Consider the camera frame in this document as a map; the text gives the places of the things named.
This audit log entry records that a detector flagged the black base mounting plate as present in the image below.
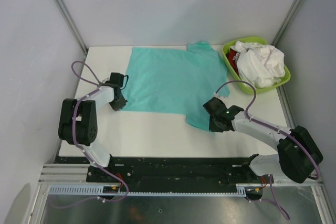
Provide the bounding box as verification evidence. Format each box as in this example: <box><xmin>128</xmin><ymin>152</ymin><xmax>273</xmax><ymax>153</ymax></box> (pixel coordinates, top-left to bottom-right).
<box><xmin>52</xmin><ymin>156</ymin><xmax>305</xmax><ymax>186</ymax></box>

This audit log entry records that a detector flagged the teal t shirt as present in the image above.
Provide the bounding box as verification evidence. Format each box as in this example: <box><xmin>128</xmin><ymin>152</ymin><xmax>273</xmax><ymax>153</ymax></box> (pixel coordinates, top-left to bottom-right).
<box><xmin>122</xmin><ymin>41</ymin><xmax>228</xmax><ymax>131</ymax></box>

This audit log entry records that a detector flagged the white t shirt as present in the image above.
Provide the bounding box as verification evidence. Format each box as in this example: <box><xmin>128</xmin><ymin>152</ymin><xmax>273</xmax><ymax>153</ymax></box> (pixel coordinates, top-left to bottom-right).
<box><xmin>230</xmin><ymin>41</ymin><xmax>285</xmax><ymax>88</ymax></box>

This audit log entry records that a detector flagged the left aluminium frame post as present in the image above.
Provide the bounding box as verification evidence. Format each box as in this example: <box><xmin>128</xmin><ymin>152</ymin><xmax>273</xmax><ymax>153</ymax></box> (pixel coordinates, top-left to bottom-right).
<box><xmin>54</xmin><ymin>0</ymin><xmax>88</xmax><ymax>55</ymax></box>

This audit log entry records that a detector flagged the red t shirt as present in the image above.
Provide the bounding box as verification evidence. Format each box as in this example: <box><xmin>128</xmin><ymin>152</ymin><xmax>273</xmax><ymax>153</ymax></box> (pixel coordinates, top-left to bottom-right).
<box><xmin>226</xmin><ymin>48</ymin><xmax>238</xmax><ymax>74</ymax></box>

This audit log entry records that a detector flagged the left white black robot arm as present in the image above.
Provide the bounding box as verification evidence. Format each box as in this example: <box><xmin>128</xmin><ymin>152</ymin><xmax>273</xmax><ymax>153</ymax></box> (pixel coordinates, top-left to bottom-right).
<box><xmin>58</xmin><ymin>84</ymin><xmax>127</xmax><ymax>182</ymax></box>

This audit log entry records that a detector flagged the purple cable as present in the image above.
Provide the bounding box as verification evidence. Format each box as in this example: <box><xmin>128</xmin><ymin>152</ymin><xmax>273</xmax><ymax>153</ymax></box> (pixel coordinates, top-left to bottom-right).
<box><xmin>214</xmin><ymin>80</ymin><xmax>322</xmax><ymax>221</ymax></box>
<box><xmin>48</xmin><ymin>60</ymin><xmax>130</xmax><ymax>209</ymax></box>

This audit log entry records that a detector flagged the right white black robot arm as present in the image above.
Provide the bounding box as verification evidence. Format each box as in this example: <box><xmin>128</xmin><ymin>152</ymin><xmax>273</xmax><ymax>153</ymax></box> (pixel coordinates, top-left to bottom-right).
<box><xmin>203</xmin><ymin>97</ymin><xmax>323</xmax><ymax>184</ymax></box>

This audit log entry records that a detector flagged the green plastic basket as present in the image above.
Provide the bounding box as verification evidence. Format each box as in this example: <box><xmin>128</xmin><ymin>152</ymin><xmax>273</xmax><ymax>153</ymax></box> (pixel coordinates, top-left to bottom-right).
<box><xmin>222</xmin><ymin>36</ymin><xmax>291</xmax><ymax>94</ymax></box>

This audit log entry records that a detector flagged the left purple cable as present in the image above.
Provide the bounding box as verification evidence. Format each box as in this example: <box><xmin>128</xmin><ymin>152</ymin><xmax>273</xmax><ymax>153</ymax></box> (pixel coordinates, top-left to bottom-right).
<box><xmin>48</xmin><ymin>60</ymin><xmax>130</xmax><ymax>209</ymax></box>

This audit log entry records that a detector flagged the aluminium frame post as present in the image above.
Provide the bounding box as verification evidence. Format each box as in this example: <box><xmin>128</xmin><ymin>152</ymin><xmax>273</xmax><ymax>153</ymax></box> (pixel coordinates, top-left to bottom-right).
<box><xmin>271</xmin><ymin>0</ymin><xmax>305</xmax><ymax>46</ymax></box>
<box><xmin>54</xmin><ymin>0</ymin><xmax>88</xmax><ymax>55</ymax></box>

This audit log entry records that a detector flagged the aluminium front rail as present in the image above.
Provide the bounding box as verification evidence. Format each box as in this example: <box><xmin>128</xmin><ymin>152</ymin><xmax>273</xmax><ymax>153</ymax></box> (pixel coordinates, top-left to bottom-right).
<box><xmin>38</xmin><ymin>164</ymin><xmax>324</xmax><ymax>186</ymax></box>

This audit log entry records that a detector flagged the grey slotted cable duct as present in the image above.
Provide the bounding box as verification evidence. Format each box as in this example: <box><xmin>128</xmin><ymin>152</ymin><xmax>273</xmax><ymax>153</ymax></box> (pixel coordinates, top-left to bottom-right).
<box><xmin>48</xmin><ymin>185</ymin><xmax>262</xmax><ymax>197</ymax></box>

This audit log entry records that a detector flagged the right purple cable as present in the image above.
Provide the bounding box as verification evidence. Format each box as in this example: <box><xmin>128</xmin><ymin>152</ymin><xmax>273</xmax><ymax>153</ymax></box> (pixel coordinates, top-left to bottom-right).
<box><xmin>214</xmin><ymin>80</ymin><xmax>322</xmax><ymax>221</ymax></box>

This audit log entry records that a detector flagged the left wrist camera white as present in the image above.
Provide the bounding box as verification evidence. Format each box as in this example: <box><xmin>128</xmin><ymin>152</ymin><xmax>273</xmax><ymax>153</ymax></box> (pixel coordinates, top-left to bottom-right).
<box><xmin>102</xmin><ymin>72</ymin><xmax>129</xmax><ymax>90</ymax></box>

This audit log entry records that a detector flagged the right aluminium frame post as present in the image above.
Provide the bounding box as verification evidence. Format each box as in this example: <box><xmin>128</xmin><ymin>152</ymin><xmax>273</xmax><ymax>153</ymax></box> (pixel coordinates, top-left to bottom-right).
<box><xmin>271</xmin><ymin>0</ymin><xmax>305</xmax><ymax>46</ymax></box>

